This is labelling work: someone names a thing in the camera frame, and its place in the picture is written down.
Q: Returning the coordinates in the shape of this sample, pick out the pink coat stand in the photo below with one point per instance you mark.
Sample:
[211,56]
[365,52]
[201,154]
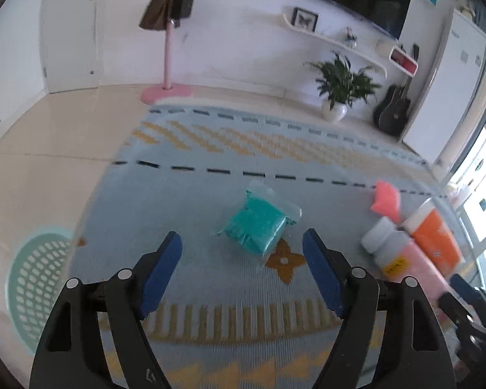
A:
[166,89]

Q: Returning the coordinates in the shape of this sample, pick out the brown hanging handbag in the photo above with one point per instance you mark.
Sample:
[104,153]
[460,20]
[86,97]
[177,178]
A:
[155,17]

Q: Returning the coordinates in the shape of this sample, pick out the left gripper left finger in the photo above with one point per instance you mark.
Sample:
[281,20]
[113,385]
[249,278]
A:
[70,352]

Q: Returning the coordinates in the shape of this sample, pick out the green potted plant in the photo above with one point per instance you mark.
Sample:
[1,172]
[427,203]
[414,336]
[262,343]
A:
[339,86]

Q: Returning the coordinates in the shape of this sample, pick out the orange paper soymilk cup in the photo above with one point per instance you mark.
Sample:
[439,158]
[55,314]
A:
[431,233]

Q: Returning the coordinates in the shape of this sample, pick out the pink sponge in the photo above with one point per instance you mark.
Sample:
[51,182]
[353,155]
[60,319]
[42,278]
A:
[387,201]

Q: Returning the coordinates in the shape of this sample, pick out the white bottle pink label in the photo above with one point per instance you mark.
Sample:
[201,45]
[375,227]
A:
[398,256]

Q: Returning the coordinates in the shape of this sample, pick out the patterned blue area rug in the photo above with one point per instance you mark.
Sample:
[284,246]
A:
[229,319]

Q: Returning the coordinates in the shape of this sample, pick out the teal packet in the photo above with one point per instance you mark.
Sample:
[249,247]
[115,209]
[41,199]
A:
[261,220]

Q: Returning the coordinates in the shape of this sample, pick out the red white cube shelf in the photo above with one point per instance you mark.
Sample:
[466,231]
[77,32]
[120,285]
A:
[403,61]

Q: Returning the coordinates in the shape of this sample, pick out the black acoustic guitar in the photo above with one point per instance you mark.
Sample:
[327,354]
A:
[391,115]

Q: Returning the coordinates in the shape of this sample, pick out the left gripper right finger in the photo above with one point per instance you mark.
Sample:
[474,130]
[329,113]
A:
[413,353]

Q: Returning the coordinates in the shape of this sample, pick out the framed butterfly picture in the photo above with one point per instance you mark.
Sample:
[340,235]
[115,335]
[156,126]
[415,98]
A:
[303,19]

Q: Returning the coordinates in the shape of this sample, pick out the white lower wall shelf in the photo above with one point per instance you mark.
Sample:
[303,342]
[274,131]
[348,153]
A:
[282,21]

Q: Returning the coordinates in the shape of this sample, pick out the white door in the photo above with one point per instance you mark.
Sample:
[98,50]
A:
[68,33]

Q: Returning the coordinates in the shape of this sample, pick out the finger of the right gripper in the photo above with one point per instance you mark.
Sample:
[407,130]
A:
[473,296]

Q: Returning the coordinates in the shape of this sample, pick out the white refrigerator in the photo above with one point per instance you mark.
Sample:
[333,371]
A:
[449,89]

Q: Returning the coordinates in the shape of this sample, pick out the teal plastic waste basket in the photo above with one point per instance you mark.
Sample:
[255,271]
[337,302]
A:
[34,281]

